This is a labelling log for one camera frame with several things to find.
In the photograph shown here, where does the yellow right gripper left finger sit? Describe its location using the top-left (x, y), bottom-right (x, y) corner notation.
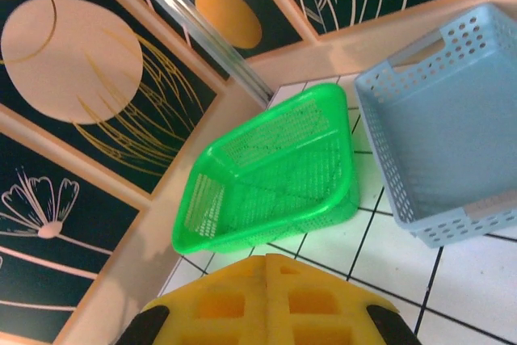
top-left (116, 255), bottom-right (267, 345)

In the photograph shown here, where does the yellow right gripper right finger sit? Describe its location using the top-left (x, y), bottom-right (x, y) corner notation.
top-left (265, 253), bottom-right (422, 345)

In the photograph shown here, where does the green plastic basket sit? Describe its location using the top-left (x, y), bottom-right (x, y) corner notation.
top-left (171, 82), bottom-right (362, 256)

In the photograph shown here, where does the light blue plastic basket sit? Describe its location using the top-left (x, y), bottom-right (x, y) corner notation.
top-left (353, 2), bottom-right (517, 249)

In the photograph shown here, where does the aluminium frame post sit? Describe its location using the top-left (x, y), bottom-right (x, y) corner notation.
top-left (112, 0), bottom-right (274, 103)

